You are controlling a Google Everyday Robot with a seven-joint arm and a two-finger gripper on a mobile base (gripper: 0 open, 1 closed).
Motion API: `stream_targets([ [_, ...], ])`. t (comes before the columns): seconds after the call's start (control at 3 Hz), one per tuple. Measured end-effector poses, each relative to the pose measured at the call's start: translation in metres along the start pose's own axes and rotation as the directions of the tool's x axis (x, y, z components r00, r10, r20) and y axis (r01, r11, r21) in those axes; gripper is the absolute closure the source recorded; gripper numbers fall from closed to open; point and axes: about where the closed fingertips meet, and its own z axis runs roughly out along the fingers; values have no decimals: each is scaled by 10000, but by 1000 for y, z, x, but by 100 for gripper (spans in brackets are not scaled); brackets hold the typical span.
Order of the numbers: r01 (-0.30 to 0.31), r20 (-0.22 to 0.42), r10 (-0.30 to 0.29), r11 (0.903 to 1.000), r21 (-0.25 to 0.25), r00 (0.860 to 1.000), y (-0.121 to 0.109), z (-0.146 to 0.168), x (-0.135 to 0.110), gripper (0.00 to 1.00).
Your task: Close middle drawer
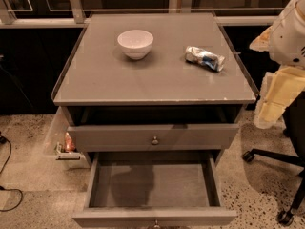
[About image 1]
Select black floor cable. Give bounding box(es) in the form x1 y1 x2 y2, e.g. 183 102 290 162
0 132 24 213

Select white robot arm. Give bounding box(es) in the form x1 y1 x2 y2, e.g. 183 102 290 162
249 0 305 129

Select grey drawer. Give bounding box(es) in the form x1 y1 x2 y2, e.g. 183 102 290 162
68 124 238 152
73 151 236 228

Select black office chair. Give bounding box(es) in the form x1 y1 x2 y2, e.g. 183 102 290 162
242 91 305 226

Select grey top drawer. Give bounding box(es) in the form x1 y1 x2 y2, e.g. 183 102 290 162
68 124 238 152

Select orange packet in bin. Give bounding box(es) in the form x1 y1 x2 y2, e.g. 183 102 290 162
65 133 75 153

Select grey drawer cabinet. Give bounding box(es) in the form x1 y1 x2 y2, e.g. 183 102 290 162
52 13 255 165

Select clear plastic side bin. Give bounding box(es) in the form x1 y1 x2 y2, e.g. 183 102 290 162
44 108 91 170

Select white ceramic bowl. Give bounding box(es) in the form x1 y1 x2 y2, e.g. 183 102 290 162
117 30 153 60

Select crumpled foil snack bag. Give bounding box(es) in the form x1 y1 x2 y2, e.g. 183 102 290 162
185 46 225 72

